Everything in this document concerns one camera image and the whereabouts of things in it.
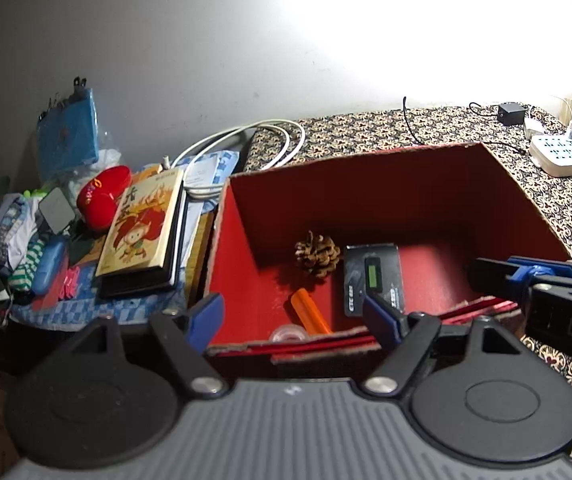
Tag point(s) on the pile of folded clothes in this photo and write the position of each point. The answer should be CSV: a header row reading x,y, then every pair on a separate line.
x,y
1,239

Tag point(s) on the floral patterned table cloth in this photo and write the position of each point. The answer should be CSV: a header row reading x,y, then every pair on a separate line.
x,y
356,133

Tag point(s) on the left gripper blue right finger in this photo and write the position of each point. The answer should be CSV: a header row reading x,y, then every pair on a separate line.
x,y
388,325

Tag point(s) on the white power strip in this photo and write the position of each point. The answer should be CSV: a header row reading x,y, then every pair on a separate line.
x,y
552,153

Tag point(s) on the blue glasses case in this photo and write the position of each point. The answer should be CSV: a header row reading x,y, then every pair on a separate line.
x,y
53,254

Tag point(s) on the black electronic device box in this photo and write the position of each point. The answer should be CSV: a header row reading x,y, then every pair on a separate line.
x,y
372,268

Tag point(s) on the red cardboard box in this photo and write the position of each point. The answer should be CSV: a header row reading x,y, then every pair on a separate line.
x,y
442,207

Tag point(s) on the blue clipboard folder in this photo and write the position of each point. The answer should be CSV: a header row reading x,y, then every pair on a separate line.
x,y
67,133

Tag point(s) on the yellow illustrated book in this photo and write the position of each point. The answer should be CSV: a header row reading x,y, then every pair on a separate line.
x,y
138,237

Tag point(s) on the clear tape roll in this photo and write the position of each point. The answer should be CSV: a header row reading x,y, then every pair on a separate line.
x,y
289,332

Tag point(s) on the red plush cushion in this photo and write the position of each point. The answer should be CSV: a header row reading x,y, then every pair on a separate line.
x,y
99,199

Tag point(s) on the brown pine cone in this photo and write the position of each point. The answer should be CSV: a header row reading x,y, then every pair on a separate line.
x,y
318,254

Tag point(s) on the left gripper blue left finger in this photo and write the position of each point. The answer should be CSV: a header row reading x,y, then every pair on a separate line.
x,y
204,320

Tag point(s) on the black power adapter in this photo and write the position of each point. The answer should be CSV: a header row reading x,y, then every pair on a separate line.
x,y
511,114

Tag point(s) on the orange cylinder marker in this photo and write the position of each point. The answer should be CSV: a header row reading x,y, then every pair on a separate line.
x,y
308,313

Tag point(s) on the grey phone case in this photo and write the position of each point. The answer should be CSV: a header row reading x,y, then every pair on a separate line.
x,y
56,211

